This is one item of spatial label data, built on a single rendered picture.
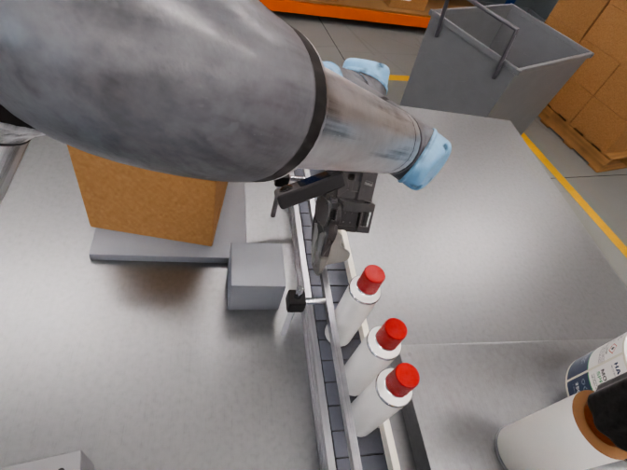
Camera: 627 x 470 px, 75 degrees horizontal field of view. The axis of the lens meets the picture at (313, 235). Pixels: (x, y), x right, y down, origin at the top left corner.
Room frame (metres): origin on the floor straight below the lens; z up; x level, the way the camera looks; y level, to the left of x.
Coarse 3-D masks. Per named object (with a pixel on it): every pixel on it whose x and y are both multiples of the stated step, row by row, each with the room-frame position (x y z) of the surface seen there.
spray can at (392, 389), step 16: (400, 368) 0.25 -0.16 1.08; (384, 384) 0.24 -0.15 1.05; (400, 384) 0.23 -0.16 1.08; (416, 384) 0.23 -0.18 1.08; (368, 400) 0.23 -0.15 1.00; (384, 400) 0.22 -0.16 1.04; (400, 400) 0.23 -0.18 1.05; (368, 416) 0.22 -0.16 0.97; (384, 416) 0.22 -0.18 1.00; (368, 432) 0.22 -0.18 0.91
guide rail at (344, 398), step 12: (312, 204) 0.59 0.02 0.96; (312, 216) 0.56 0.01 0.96; (324, 276) 0.43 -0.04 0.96; (324, 288) 0.41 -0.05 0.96; (336, 324) 0.35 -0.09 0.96; (336, 336) 0.33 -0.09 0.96; (336, 348) 0.31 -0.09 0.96; (336, 360) 0.29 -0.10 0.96; (336, 372) 0.27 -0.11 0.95; (348, 396) 0.24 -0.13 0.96; (348, 408) 0.22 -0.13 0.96; (348, 420) 0.21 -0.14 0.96; (348, 432) 0.19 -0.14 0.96; (348, 444) 0.18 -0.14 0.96; (360, 468) 0.15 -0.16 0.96
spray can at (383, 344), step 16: (400, 320) 0.32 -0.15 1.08; (368, 336) 0.30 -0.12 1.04; (384, 336) 0.29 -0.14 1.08; (400, 336) 0.29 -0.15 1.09; (368, 352) 0.28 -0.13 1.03; (384, 352) 0.28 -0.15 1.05; (352, 368) 0.29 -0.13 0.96; (368, 368) 0.28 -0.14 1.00; (384, 368) 0.28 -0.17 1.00; (352, 384) 0.28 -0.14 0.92; (368, 384) 0.28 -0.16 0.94
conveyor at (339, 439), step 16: (304, 208) 0.66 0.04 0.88; (304, 224) 0.61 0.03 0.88; (304, 240) 0.57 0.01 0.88; (336, 272) 0.51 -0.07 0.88; (320, 288) 0.46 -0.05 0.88; (336, 288) 0.47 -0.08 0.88; (336, 304) 0.44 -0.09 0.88; (320, 320) 0.39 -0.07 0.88; (320, 336) 0.36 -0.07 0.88; (320, 352) 0.33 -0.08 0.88; (352, 352) 0.35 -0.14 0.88; (336, 384) 0.29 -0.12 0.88; (336, 400) 0.26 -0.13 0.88; (352, 400) 0.27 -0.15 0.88; (336, 416) 0.24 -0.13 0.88; (336, 432) 0.21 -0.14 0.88; (336, 448) 0.19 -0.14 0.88; (368, 448) 0.21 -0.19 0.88; (336, 464) 0.17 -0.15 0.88; (368, 464) 0.19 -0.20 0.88; (384, 464) 0.19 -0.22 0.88
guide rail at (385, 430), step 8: (344, 232) 0.59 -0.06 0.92; (344, 240) 0.57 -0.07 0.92; (352, 264) 0.52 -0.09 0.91; (352, 272) 0.50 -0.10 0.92; (360, 328) 0.39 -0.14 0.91; (368, 328) 0.39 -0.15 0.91; (360, 336) 0.38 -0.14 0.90; (384, 424) 0.24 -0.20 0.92; (384, 432) 0.23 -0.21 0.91; (384, 440) 0.22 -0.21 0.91; (392, 440) 0.22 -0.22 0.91; (384, 448) 0.21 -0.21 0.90; (392, 448) 0.21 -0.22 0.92; (392, 456) 0.20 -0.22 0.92; (392, 464) 0.19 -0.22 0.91
